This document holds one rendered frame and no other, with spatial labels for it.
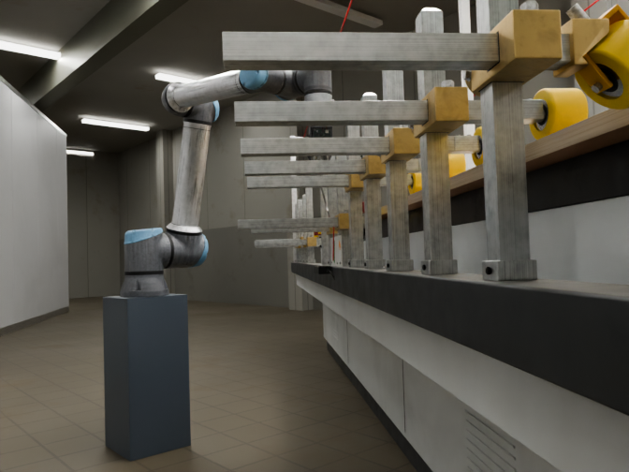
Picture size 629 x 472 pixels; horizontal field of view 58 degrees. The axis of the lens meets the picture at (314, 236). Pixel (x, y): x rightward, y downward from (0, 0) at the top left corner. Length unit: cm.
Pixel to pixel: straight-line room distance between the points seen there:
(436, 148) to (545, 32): 33
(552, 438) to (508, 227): 22
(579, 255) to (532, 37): 41
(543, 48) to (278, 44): 26
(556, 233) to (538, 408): 42
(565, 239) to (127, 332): 167
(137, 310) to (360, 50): 177
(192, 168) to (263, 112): 155
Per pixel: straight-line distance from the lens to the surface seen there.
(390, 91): 117
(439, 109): 84
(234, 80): 193
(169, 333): 231
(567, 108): 93
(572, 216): 95
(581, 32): 68
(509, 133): 67
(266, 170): 132
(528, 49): 62
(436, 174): 90
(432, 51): 62
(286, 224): 181
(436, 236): 89
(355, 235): 162
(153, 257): 232
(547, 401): 62
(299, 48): 60
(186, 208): 239
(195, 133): 236
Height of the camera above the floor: 73
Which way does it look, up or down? 2 degrees up
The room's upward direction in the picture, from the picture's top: 2 degrees counter-clockwise
